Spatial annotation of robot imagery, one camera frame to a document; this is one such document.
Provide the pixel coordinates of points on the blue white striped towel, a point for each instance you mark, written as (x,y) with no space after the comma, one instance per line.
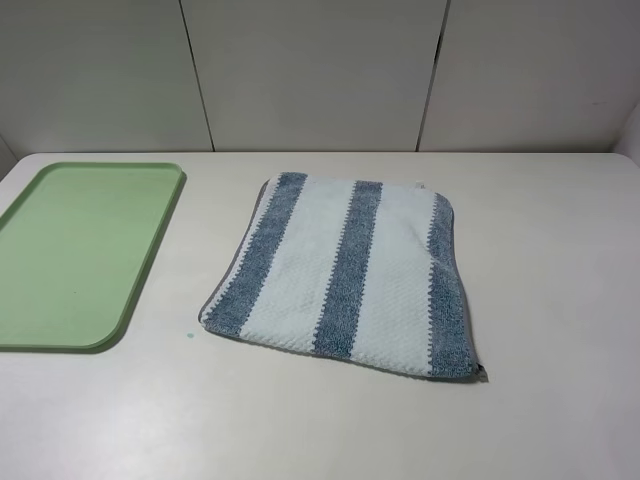
(356,271)

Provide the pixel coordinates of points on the green plastic tray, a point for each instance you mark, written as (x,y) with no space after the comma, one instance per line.
(76,247)

